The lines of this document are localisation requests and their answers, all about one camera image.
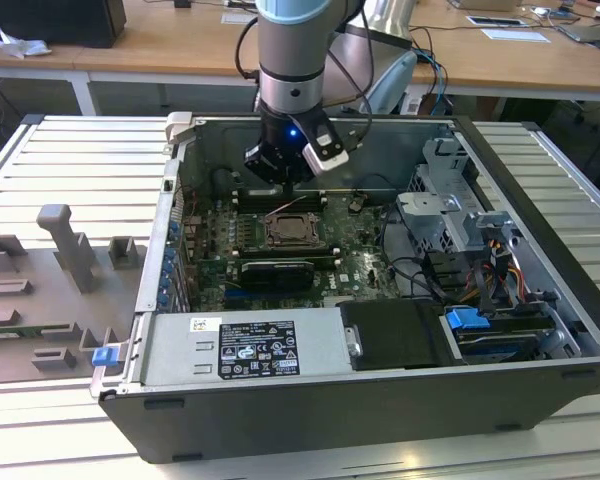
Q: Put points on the white paper sheet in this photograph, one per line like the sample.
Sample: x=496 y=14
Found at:
x=515 y=36

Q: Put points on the black and silver PC case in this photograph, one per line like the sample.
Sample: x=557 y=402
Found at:
x=330 y=415

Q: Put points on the CPU socket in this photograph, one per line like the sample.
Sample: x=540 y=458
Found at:
x=300 y=247

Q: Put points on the wooden desk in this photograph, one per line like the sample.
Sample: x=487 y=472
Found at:
x=130 y=59

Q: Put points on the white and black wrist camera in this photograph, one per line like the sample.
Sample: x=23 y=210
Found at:
x=327 y=150

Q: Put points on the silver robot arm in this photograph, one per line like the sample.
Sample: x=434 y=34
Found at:
x=290 y=50

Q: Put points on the grey parts rack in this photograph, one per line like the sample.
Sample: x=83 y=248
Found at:
x=40 y=300

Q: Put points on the blue plastic latch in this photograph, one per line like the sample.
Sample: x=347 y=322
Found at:
x=105 y=357

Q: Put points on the green RAM stick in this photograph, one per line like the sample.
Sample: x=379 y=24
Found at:
x=10 y=330

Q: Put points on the grey plastic case latch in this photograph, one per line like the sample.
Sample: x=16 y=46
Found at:
x=180 y=125

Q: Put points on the black plastic shroud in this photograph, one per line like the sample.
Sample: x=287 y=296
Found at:
x=395 y=335

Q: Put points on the silver power supply unit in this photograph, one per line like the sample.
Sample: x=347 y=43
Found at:
x=180 y=345

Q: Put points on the green motherboard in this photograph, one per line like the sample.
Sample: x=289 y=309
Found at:
x=365 y=270

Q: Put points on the dark grey laptop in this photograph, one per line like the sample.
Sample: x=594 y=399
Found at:
x=587 y=34

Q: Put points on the crumpled white paper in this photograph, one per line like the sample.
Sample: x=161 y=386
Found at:
x=25 y=47

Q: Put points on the brown cardboard box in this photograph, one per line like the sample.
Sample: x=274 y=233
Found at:
x=487 y=5

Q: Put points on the metal disk bay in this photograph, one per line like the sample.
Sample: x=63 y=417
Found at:
x=530 y=280

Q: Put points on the perforated metal drive cage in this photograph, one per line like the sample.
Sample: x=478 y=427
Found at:
x=430 y=227

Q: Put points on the flat dark white-edged device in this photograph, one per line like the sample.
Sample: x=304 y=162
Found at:
x=497 y=21

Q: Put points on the black graphics card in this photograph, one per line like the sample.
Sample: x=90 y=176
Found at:
x=280 y=275

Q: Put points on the black box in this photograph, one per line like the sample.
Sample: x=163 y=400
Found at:
x=55 y=22

